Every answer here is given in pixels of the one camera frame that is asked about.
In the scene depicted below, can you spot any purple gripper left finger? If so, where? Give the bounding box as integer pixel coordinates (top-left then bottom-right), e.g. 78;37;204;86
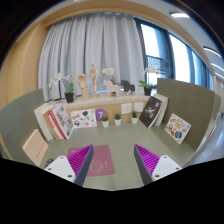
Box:
45;145;93;186

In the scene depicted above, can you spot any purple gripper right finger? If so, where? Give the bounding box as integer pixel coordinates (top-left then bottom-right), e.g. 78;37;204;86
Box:
134;144;181;185

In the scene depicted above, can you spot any beige wooden notebook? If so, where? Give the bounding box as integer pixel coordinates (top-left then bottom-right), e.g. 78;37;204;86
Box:
23;129;48;166

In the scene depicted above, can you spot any colourful sticker card right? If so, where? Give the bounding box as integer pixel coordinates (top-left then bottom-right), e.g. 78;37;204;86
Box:
165;113;191;144

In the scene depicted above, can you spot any illustrated picture card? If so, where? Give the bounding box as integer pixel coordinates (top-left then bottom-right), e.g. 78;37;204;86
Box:
71;109;97;128

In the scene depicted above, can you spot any red white book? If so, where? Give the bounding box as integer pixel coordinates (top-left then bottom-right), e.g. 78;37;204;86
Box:
49;103;73;140

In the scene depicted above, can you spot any small potted plant right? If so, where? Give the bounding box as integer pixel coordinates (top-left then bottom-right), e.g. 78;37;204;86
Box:
131;110;138;124

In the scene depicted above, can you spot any small potted plant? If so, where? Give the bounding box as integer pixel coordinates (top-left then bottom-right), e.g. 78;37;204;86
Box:
114;113;121;126
131;110;138;124
101;115;109;128

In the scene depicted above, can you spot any small potted plant left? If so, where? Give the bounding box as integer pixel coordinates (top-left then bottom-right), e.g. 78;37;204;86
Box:
101;115;109;128

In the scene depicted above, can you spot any white books right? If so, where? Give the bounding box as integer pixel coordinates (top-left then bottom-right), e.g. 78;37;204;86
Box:
153;93;169;126

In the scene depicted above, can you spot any black magazine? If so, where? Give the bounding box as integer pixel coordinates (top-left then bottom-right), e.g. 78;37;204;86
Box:
139;96;162;128

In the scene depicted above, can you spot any small potted plant middle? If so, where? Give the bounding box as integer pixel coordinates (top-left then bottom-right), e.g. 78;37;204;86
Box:
114;113;121;126

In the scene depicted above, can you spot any purple number seven disc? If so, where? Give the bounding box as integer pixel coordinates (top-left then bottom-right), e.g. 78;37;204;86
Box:
95;108;108;121

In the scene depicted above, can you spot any white book stack left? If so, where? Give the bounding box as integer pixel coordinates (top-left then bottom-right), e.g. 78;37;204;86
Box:
34;103;54;141

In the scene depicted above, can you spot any wooden shelf with sockets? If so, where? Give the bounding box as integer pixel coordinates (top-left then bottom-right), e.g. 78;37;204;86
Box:
60;91;153;126

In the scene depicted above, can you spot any white orchid black pot left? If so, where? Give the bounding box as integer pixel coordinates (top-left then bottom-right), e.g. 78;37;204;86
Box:
47;74;74;103

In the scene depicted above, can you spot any white orchid black pot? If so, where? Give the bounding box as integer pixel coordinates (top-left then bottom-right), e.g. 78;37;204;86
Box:
47;74;74;103
139;65;159;96

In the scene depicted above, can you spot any green desk partition left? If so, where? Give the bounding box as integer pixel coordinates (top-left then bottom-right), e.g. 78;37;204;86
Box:
0;88;47;167

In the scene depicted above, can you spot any green desk partition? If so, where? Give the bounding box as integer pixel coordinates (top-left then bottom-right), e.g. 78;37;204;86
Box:
0;88;47;167
157;78;215;151

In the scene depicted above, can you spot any green desk partition right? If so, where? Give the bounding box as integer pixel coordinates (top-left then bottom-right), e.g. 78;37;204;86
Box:
157;78;215;151

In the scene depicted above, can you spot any black wooden horse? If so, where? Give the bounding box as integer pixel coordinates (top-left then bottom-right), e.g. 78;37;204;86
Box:
121;80;135;93

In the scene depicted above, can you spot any pink wooden horse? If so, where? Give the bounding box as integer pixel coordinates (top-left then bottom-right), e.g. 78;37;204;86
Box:
103;80;119;96

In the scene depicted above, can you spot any wooden hand model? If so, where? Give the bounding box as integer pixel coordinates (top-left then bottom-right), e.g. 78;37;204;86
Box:
76;73;88;101

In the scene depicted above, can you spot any white orchid black pot right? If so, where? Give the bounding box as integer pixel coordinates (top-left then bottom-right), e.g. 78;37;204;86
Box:
139;65;159;96

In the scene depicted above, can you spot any wooden mannequin figure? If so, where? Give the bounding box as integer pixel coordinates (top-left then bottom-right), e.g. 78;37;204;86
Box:
90;65;100;95

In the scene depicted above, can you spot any white orchid middle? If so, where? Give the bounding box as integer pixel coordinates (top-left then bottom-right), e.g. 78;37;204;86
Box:
102;68;116;85

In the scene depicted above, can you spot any grey curtain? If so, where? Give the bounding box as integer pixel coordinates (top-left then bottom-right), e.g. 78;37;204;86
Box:
38;12;144;101

